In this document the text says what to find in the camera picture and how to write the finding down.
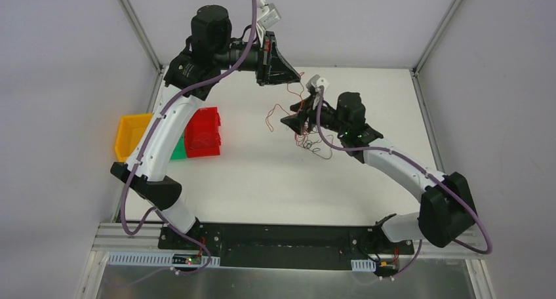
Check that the yellow plastic bin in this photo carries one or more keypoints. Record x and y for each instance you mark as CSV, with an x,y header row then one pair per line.
x,y
130,131

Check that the white slotted cable duct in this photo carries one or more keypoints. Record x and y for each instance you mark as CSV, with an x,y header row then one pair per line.
x,y
154,259
363,265

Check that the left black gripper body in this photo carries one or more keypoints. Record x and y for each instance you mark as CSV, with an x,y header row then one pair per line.
x,y
267,58

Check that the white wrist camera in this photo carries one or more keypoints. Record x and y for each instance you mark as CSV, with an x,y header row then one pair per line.
x,y
317,85
267,16

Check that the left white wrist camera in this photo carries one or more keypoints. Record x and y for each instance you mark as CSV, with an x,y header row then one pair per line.
x,y
267,16

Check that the right controller circuit board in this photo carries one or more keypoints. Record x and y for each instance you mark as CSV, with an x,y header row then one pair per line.
x,y
386,270

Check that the green plastic bin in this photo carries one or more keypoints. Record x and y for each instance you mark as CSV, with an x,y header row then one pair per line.
x,y
179,151

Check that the right white slotted cable duct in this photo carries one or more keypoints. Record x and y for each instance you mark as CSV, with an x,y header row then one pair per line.
x,y
363,265

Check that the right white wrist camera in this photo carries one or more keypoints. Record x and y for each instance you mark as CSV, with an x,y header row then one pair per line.
x,y
317,85

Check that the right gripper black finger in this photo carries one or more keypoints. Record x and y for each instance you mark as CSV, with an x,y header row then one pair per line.
x,y
302,106
299,123

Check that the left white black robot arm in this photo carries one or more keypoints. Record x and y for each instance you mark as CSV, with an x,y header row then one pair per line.
x,y
209,55

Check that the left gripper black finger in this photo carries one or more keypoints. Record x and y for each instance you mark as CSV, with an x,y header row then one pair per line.
x,y
279,65
278,80

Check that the left white slotted cable duct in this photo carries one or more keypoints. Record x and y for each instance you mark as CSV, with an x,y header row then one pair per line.
x,y
154,259

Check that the controller circuit board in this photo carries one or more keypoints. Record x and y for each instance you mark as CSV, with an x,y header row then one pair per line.
x,y
186,260
386,270

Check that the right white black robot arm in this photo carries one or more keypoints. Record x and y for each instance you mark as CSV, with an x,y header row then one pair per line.
x,y
446,205

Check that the aluminium frame rail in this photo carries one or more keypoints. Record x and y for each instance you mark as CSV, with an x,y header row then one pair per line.
x,y
111,236

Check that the left controller circuit board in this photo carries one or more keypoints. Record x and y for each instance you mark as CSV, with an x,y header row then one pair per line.
x,y
186,260

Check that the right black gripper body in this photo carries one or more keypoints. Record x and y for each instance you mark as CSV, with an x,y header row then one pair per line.
x,y
309,113

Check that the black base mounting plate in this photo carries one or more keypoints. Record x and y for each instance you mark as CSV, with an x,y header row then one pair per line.
x,y
285,246

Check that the red plastic bin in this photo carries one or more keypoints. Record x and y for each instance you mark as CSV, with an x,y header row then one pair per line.
x,y
202,133

